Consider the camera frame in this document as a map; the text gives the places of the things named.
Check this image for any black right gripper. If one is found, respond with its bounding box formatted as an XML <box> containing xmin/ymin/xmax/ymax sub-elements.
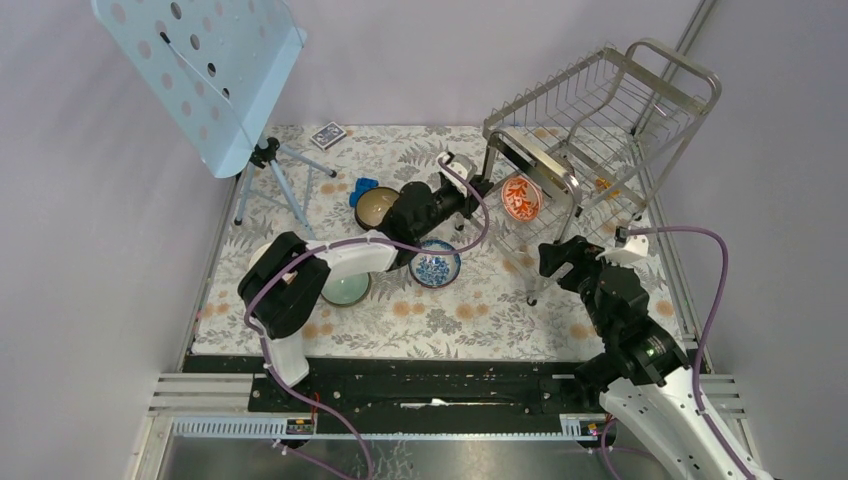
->
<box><xmin>536</xmin><ymin>234</ymin><xmax>629</xmax><ymax>337</ymax></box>

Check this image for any orange patterned bowl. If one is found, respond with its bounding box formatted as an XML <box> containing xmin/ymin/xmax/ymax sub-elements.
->
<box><xmin>501</xmin><ymin>176</ymin><xmax>544</xmax><ymax>223</ymax></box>

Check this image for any blue white patterned bowl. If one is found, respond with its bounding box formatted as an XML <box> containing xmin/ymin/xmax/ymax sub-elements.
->
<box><xmin>408</xmin><ymin>239</ymin><xmax>461</xmax><ymax>289</ymax></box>

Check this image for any stainless steel dish rack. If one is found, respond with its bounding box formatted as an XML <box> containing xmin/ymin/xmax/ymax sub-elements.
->
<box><xmin>482</xmin><ymin>38</ymin><xmax>722</xmax><ymax>305</ymax></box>

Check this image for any light green celadon bowl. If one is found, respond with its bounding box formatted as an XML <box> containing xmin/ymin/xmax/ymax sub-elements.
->
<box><xmin>321</xmin><ymin>273</ymin><xmax>371</xmax><ymax>307</ymax></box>

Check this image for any orange white bowl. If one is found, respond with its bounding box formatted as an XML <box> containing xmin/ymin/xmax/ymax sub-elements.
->
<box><xmin>248</xmin><ymin>242</ymin><xmax>272</xmax><ymax>274</ymax></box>

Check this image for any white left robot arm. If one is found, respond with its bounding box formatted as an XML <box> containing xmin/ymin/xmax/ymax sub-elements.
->
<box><xmin>237</xmin><ymin>174</ymin><xmax>494</xmax><ymax>411</ymax></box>

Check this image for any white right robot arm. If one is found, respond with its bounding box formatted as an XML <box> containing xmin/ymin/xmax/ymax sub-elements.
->
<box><xmin>538</xmin><ymin>236</ymin><xmax>770</xmax><ymax>479</ymax></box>

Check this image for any floral patterned table mat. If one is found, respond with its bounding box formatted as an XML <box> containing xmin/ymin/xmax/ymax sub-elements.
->
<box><xmin>192</xmin><ymin>124</ymin><xmax>697</xmax><ymax>364</ymax></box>

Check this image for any orange small toy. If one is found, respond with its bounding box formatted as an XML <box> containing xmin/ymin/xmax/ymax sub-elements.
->
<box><xmin>595</xmin><ymin>177</ymin><xmax>620</xmax><ymax>199</ymax></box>

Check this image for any blue plastic toy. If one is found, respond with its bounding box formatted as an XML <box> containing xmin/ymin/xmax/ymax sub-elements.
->
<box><xmin>348</xmin><ymin>177</ymin><xmax>379</xmax><ymax>208</ymax></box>

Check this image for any blue playing card box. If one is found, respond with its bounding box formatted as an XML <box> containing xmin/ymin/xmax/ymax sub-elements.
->
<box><xmin>310</xmin><ymin>122</ymin><xmax>347</xmax><ymax>151</ymax></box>

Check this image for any light blue perforated music stand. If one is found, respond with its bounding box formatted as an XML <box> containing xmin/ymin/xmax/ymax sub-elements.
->
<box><xmin>91</xmin><ymin>0</ymin><xmax>336</xmax><ymax>231</ymax></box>

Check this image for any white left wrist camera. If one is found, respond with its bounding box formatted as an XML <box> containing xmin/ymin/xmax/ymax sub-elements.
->
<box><xmin>436</xmin><ymin>151</ymin><xmax>476</xmax><ymax>183</ymax></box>

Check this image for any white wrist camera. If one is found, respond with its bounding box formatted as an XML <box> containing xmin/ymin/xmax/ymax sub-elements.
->
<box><xmin>436</xmin><ymin>151</ymin><xmax>476</xmax><ymax>183</ymax></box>
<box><xmin>596</xmin><ymin>227</ymin><xmax>649</xmax><ymax>266</ymax></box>

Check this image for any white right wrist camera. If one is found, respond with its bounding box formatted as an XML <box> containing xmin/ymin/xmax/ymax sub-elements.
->
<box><xmin>596</xmin><ymin>227</ymin><xmax>649</xmax><ymax>266</ymax></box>

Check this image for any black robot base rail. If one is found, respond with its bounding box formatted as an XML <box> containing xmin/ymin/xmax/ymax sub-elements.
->
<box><xmin>183</xmin><ymin>356</ymin><xmax>619</xmax><ymax>435</ymax></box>

